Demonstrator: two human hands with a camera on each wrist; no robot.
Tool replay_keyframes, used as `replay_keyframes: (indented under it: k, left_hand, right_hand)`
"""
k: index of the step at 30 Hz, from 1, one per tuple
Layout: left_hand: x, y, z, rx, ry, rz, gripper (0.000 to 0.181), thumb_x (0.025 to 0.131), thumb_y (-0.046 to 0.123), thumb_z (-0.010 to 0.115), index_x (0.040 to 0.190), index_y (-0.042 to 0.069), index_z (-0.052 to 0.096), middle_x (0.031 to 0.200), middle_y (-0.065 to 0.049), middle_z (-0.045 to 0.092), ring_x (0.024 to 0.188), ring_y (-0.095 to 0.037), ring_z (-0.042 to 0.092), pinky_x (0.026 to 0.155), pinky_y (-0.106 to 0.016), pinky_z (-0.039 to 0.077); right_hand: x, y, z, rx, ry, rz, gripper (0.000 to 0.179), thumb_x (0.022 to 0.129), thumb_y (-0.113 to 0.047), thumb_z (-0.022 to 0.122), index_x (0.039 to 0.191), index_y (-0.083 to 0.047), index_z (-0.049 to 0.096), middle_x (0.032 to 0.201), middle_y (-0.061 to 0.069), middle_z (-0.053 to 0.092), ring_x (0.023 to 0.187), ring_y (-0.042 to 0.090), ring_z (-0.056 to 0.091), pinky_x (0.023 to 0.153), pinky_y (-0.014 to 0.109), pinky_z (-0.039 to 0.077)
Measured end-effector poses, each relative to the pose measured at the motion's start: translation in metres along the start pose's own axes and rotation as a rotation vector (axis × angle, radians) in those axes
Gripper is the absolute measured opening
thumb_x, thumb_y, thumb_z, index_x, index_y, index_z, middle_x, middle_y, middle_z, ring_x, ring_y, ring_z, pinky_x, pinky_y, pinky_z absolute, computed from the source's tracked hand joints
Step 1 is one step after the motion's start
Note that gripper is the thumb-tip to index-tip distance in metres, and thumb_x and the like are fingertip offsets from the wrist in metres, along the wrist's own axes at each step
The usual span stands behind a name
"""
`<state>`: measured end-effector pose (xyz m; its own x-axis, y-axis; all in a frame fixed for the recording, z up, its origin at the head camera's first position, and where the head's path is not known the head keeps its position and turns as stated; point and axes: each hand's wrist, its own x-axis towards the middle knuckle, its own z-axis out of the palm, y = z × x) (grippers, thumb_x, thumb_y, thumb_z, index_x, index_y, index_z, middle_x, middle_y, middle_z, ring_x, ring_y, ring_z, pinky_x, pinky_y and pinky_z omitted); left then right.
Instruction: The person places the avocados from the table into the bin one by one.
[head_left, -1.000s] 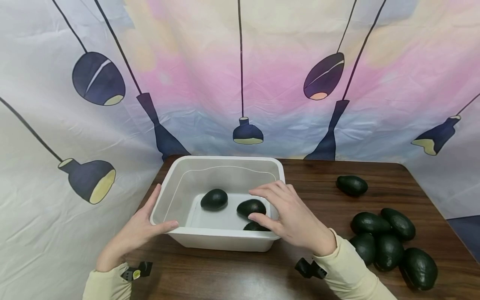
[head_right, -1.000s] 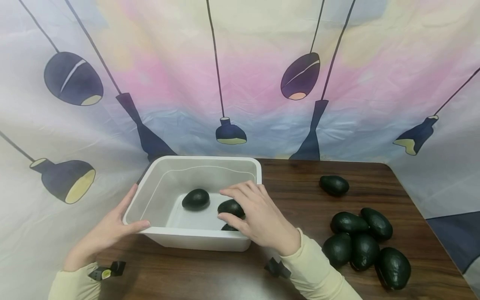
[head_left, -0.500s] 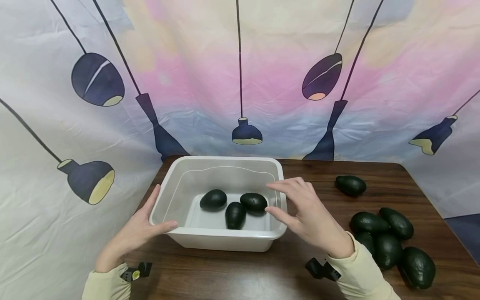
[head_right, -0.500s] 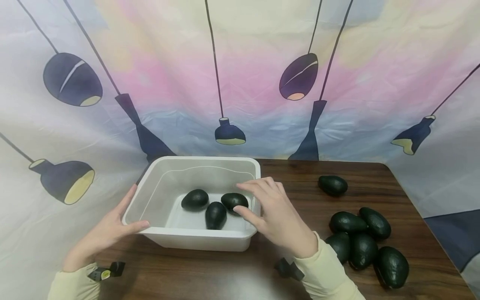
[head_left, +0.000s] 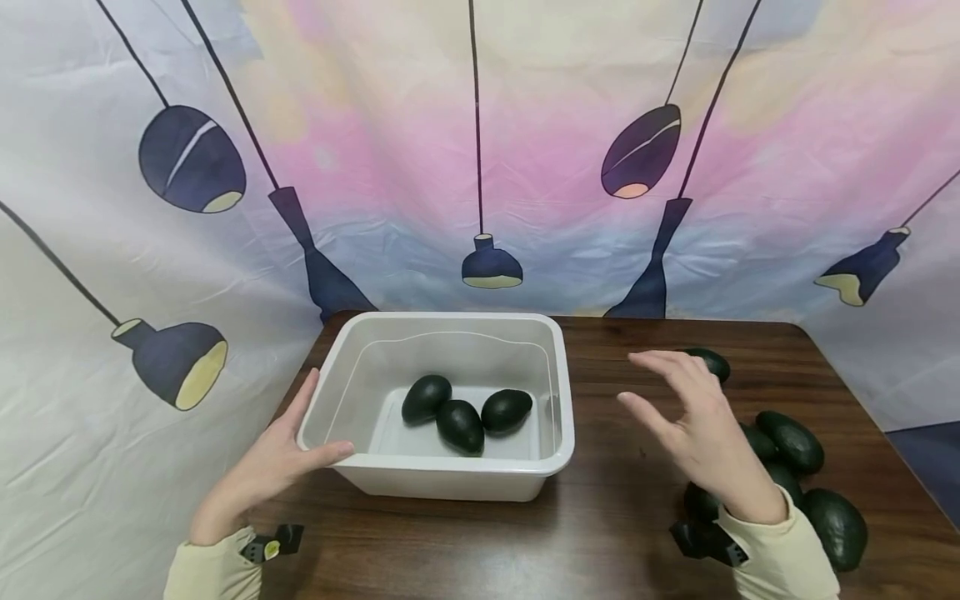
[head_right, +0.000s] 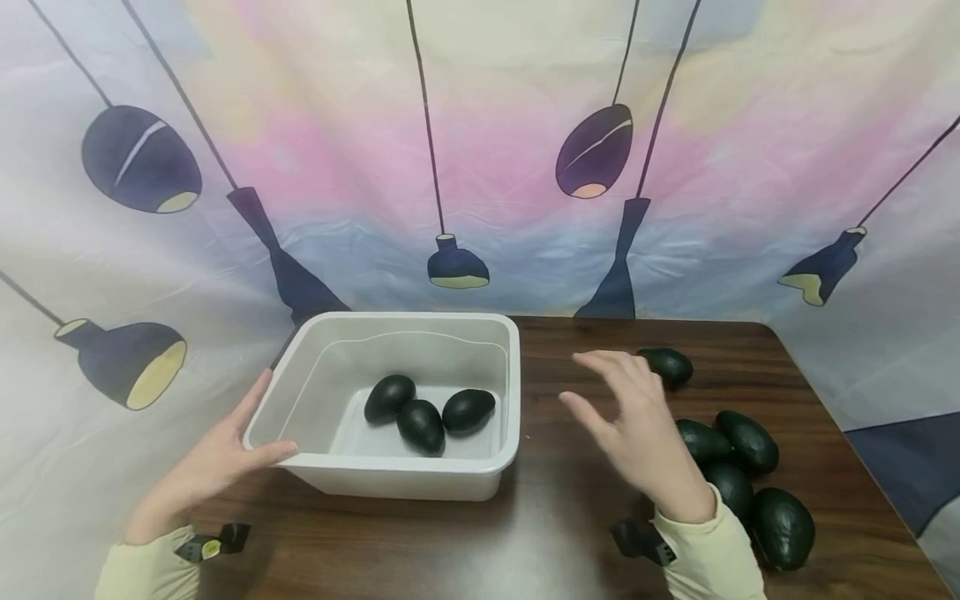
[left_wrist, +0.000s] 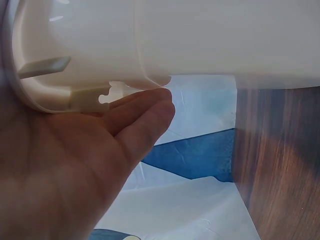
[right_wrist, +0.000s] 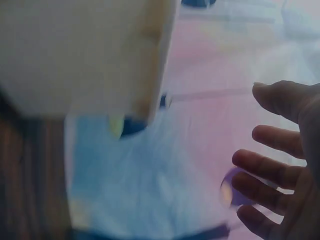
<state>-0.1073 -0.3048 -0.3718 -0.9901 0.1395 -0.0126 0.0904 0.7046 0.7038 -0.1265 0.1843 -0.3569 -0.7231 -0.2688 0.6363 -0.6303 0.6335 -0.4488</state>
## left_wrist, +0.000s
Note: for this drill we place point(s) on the person's left fingers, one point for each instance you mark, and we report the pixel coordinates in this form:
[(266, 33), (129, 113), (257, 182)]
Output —
[(142, 117)]

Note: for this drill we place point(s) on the white plastic bucket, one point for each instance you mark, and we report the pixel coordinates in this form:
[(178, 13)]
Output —
[(155, 37)]

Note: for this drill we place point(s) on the person's left hand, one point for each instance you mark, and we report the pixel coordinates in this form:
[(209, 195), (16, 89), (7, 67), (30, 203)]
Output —
[(62, 160)]

